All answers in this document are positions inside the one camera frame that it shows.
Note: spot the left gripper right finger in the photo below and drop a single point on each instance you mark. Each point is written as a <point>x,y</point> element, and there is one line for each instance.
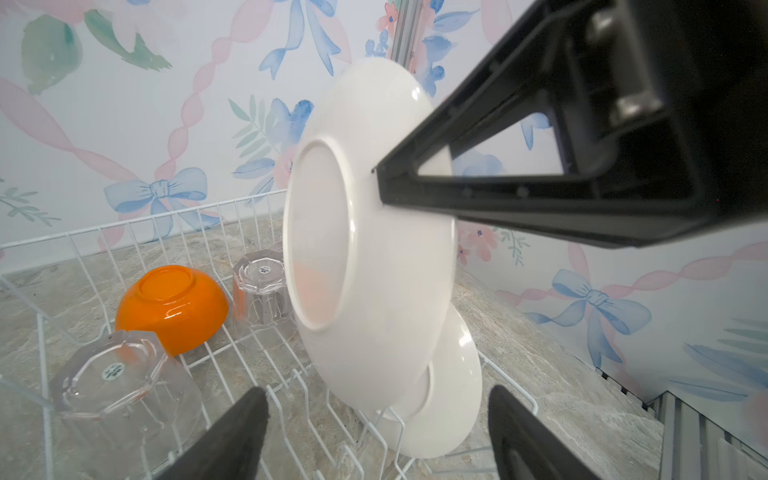
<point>523,447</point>

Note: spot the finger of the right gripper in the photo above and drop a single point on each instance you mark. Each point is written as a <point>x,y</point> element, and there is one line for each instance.
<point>518,77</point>

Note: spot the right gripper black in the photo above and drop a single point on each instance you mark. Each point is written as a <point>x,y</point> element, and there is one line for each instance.
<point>663,106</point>

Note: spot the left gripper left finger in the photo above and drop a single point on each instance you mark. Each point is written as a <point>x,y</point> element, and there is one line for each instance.
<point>231,448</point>

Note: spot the white deep plate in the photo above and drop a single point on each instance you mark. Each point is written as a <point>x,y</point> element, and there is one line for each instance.
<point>370,283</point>

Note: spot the white plate rear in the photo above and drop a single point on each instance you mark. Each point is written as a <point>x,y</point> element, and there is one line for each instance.
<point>438,412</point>

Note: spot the clear glass cup near bowl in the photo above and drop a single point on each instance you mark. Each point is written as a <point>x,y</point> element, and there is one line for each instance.
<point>131,406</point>

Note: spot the orange bowl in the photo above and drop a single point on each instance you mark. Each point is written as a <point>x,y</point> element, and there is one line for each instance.
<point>183,306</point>

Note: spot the clear glass cup back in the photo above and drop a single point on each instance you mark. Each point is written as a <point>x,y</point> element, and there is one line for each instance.
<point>260,292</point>

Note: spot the right corner aluminium post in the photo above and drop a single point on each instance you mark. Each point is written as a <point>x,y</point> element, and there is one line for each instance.
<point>406,27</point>

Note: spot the white wire dish rack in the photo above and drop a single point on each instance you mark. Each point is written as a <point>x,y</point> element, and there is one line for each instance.
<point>60,292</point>

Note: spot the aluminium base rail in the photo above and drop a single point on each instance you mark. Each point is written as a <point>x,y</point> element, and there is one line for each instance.
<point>694,447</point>

